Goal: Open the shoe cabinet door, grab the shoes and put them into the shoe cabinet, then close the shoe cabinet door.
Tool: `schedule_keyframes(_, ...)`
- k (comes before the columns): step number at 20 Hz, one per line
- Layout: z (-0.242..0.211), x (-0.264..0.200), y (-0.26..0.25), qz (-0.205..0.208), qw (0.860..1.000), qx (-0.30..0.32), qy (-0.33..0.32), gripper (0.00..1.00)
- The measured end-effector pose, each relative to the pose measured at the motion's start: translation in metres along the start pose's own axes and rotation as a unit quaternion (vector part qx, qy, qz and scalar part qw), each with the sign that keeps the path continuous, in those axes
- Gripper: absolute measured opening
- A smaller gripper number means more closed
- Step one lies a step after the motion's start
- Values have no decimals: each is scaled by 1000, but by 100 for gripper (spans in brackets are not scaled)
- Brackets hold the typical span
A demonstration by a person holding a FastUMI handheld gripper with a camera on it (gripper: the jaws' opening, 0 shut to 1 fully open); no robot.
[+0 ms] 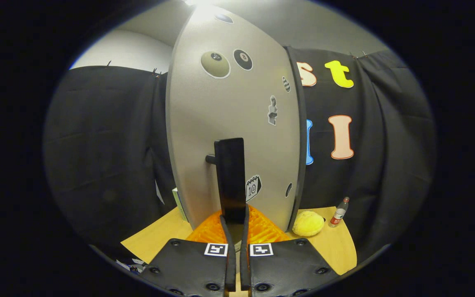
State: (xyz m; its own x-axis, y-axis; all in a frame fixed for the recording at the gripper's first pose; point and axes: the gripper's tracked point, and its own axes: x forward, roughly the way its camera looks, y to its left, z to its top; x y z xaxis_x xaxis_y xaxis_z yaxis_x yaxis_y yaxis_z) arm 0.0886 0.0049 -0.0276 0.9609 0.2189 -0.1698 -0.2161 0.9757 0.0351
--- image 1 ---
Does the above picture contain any black backdrop cloth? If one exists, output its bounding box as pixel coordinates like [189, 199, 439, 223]
[44, 47, 438, 264]

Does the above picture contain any green edged white book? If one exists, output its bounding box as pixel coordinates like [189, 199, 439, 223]
[172, 188, 189, 223]

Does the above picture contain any yellow plush toy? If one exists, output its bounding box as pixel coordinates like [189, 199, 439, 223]
[292, 210, 325, 237]

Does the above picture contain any small plastic bottle red label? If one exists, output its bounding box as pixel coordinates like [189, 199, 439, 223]
[329, 197, 350, 228]

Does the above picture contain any black door handle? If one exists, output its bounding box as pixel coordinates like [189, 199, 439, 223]
[205, 137, 247, 225]

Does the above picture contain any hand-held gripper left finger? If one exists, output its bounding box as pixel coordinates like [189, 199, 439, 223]
[141, 205, 237, 297]

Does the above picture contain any grey shoe cabinet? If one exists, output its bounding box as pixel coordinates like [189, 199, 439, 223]
[285, 45, 308, 233]

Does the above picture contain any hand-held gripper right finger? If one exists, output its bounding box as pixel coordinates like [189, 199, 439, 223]
[240, 204, 339, 297]

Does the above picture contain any beige shoe cabinet door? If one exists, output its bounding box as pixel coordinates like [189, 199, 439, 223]
[165, 4, 304, 233]

